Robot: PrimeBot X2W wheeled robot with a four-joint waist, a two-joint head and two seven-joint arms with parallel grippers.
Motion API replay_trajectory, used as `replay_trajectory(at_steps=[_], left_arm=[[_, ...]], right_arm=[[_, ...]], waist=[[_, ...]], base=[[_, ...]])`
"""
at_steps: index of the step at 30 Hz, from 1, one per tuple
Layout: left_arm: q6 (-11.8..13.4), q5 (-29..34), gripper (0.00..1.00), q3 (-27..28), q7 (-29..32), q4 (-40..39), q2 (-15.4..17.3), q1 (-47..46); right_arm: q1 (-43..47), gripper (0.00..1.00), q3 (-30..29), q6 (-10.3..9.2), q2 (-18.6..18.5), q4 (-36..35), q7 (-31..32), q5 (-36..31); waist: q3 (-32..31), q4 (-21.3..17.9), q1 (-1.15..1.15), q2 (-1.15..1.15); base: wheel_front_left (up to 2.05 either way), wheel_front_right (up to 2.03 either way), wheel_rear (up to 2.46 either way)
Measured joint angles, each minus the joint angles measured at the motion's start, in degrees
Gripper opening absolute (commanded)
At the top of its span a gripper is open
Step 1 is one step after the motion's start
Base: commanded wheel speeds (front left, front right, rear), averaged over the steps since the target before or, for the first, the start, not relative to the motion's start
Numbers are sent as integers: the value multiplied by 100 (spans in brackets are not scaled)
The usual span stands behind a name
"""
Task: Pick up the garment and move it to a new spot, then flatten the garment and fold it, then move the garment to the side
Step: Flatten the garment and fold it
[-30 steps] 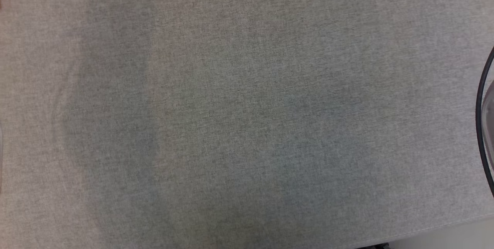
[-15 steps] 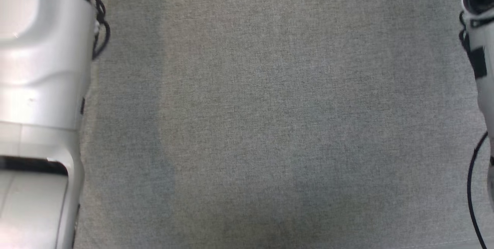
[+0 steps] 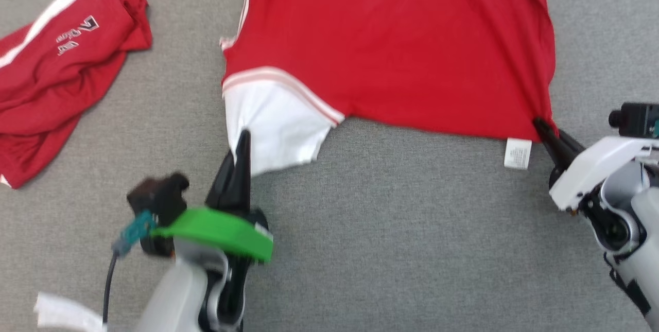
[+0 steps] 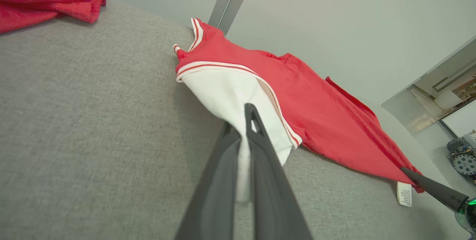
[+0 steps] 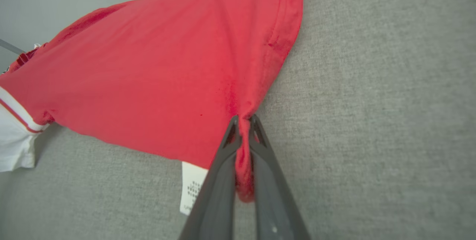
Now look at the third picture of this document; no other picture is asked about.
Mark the red basketball jersey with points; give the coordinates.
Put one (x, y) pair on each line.
(386, 38)

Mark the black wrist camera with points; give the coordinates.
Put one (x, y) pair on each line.
(159, 198)
(636, 118)

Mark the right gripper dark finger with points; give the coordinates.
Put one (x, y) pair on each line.
(571, 145)
(553, 146)

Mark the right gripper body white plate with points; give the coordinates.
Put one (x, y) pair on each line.
(592, 167)

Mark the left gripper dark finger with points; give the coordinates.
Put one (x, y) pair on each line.
(224, 188)
(243, 172)

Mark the red shorts with white stripe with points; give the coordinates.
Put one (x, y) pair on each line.
(62, 95)

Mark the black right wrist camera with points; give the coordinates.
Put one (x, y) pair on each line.
(636, 118)

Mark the left gripper body green plate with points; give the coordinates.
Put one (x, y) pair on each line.
(221, 229)

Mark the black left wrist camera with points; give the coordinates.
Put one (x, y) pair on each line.
(159, 198)

